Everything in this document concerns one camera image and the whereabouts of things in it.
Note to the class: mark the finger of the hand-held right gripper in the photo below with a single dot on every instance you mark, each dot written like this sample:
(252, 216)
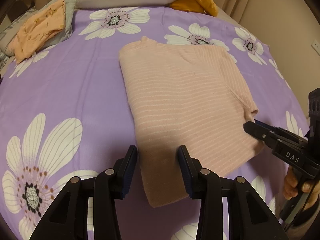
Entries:
(255, 131)
(268, 127)

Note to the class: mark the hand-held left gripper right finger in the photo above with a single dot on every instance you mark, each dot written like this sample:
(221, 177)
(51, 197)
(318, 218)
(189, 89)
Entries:
(184, 170)

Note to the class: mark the orange printed folded garment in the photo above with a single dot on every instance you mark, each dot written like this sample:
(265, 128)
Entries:
(37, 32)

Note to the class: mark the pink striped sweater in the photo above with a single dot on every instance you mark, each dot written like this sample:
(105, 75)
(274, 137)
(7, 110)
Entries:
(185, 100)

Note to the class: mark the person's right hand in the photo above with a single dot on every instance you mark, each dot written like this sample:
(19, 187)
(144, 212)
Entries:
(291, 185)

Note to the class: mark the grey folded garment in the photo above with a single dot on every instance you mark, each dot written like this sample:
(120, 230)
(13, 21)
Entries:
(66, 22)

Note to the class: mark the white wall power strip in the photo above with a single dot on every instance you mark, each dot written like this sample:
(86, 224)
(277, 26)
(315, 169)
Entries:
(316, 46)

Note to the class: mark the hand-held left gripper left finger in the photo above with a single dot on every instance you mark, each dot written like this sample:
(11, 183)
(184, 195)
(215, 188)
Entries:
(130, 170)

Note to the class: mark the purple floral blanket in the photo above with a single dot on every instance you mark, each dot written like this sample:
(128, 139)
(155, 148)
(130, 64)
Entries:
(75, 90)

